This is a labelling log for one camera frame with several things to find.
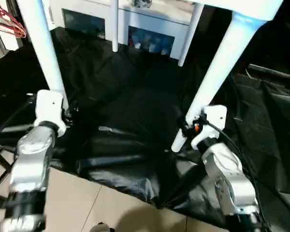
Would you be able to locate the white plastic table leg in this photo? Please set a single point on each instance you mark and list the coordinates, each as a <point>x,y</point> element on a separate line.
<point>215,77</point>
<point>189,34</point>
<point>46,53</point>
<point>115,24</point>

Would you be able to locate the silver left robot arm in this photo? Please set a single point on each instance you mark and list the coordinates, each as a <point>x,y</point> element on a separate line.
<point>31,174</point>

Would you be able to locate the black plastic mat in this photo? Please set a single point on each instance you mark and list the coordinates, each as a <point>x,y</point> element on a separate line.
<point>135,96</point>

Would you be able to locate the white cabinet with glass doors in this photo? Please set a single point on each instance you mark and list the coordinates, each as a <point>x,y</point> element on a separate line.
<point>135,24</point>

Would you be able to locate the dark object on cabinet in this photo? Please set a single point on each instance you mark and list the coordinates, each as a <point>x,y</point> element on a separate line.
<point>142,3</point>

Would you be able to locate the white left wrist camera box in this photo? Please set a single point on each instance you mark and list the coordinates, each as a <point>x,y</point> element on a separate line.
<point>50,111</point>

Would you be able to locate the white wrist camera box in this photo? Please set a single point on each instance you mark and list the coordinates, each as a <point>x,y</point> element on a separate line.
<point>210,121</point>
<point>50,111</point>

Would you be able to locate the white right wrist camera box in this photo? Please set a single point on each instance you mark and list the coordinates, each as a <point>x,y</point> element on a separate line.
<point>210,121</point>

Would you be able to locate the black metal table frame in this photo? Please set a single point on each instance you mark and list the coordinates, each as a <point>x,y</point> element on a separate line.
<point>0,169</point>

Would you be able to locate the black horizontal rail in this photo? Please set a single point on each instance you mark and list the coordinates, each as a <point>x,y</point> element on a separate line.
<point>275,71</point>

